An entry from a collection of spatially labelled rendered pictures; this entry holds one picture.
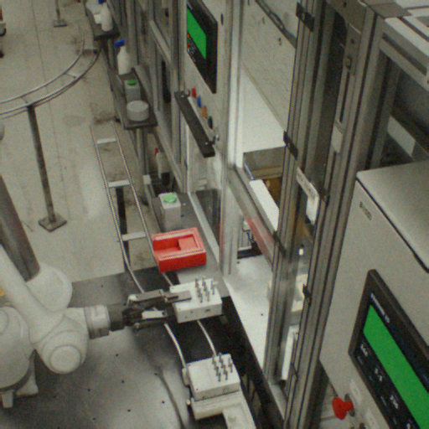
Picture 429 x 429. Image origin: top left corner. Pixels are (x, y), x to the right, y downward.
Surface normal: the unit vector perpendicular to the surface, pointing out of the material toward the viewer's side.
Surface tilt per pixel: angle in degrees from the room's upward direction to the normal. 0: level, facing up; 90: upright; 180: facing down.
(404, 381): 90
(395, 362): 90
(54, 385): 0
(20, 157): 0
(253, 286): 0
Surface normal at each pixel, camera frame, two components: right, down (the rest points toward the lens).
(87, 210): 0.02, -0.76
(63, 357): 0.33, 0.26
